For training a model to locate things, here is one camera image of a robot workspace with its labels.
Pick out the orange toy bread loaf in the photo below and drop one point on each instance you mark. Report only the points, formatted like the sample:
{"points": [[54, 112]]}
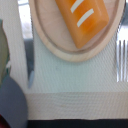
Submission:
{"points": [[84, 18]]}

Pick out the red toy bell pepper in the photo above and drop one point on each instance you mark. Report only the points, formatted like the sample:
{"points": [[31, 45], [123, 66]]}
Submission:
{"points": [[2, 123]]}

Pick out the white striped placemat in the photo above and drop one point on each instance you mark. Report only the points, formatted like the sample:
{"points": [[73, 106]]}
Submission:
{"points": [[61, 89]]}

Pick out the round beige plate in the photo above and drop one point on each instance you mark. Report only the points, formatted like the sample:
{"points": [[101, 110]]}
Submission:
{"points": [[53, 32]]}

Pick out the fork with wooden handle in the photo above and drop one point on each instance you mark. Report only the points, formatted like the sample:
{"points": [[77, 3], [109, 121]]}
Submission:
{"points": [[121, 60]]}

